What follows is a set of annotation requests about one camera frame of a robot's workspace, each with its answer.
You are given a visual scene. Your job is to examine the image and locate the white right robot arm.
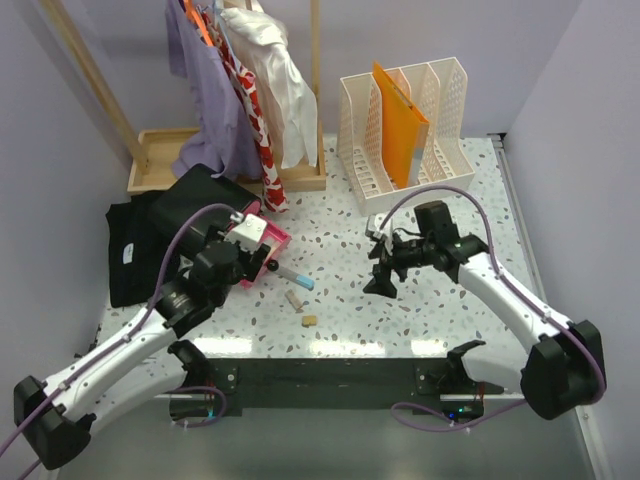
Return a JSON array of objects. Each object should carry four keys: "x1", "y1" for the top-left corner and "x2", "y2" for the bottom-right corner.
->
[{"x1": 364, "y1": 201, "x2": 606, "y2": 420}]

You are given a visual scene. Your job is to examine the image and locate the aluminium frame rail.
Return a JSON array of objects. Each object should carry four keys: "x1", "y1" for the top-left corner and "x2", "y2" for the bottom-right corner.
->
[{"x1": 487, "y1": 131, "x2": 616, "y2": 480}]

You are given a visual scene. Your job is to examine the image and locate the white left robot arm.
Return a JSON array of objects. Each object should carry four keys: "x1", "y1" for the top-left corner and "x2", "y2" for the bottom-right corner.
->
[{"x1": 13, "y1": 240, "x2": 270, "y2": 470}]

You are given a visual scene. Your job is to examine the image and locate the cream plastic file organizer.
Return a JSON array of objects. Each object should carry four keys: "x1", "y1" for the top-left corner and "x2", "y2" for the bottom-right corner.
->
[{"x1": 337, "y1": 57, "x2": 475, "y2": 216}]

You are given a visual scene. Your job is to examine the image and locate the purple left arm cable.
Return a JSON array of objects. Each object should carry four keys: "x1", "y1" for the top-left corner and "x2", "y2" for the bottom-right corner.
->
[{"x1": 0, "y1": 202, "x2": 246, "y2": 476}]

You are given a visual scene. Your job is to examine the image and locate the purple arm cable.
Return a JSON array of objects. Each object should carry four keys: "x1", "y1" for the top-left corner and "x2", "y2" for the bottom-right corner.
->
[
  {"x1": 374, "y1": 185, "x2": 607, "y2": 432},
  {"x1": 0, "y1": 202, "x2": 246, "y2": 476}
]

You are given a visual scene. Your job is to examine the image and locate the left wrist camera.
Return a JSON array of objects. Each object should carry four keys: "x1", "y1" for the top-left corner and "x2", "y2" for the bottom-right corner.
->
[{"x1": 225, "y1": 214, "x2": 267, "y2": 253}]

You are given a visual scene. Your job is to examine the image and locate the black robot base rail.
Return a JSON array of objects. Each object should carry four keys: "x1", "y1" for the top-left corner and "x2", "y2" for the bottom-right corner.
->
[{"x1": 184, "y1": 358, "x2": 504, "y2": 420}]

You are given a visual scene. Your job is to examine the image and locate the clear lead case blue cap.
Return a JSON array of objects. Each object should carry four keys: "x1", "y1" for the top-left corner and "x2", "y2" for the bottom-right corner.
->
[{"x1": 275, "y1": 267, "x2": 315, "y2": 291}]

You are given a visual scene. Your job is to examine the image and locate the wooden clothes rack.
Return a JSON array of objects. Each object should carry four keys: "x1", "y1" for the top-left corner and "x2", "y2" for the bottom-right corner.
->
[{"x1": 38, "y1": 0, "x2": 328, "y2": 197}]

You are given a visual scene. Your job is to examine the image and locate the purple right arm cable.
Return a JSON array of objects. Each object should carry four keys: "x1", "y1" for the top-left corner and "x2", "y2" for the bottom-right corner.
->
[{"x1": 374, "y1": 185, "x2": 607, "y2": 432}]

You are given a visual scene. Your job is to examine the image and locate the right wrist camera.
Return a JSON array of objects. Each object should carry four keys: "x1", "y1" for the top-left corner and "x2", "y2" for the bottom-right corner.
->
[{"x1": 365, "y1": 213, "x2": 389, "y2": 242}]

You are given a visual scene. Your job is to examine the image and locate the purple hanging shirt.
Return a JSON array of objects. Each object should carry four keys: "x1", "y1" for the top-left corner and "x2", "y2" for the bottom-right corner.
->
[{"x1": 165, "y1": 1, "x2": 262, "y2": 180}]

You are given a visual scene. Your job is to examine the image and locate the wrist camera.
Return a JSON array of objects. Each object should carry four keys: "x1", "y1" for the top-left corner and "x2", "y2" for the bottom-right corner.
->
[
  {"x1": 365, "y1": 213, "x2": 389, "y2": 242},
  {"x1": 225, "y1": 214, "x2": 267, "y2": 253}
]

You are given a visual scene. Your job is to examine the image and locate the pink bottom drawer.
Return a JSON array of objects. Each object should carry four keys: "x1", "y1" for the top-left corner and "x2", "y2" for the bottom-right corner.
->
[{"x1": 225, "y1": 215, "x2": 292, "y2": 290}]

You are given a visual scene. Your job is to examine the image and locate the black cloth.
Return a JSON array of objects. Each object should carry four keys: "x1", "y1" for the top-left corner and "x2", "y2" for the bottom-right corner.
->
[{"x1": 105, "y1": 191, "x2": 170, "y2": 308}]

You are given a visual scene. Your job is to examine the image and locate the beige worn eraser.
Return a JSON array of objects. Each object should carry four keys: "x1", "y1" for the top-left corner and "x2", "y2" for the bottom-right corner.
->
[{"x1": 285, "y1": 289, "x2": 304, "y2": 313}]

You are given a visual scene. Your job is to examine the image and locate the red poppy print garment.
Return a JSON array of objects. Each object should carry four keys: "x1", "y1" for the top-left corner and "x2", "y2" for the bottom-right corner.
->
[{"x1": 205, "y1": 6, "x2": 289, "y2": 213}]

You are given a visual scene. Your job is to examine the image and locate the small tan eraser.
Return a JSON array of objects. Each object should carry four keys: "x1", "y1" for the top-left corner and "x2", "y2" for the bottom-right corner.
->
[{"x1": 301, "y1": 315, "x2": 317, "y2": 328}]

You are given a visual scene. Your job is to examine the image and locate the orange clothes hanger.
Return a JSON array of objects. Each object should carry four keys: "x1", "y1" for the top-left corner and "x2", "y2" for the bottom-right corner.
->
[{"x1": 183, "y1": 0, "x2": 217, "y2": 47}]

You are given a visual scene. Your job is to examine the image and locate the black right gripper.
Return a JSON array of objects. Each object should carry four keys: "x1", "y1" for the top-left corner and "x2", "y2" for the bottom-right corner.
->
[{"x1": 362, "y1": 230, "x2": 434, "y2": 299}]

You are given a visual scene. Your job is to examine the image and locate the orange clip folder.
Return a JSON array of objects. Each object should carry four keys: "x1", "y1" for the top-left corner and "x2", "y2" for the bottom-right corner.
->
[{"x1": 372, "y1": 62, "x2": 430, "y2": 189}]

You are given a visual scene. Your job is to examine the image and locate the white hanging garment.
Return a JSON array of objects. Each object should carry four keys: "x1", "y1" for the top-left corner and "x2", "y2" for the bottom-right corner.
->
[{"x1": 220, "y1": 7, "x2": 318, "y2": 169}]

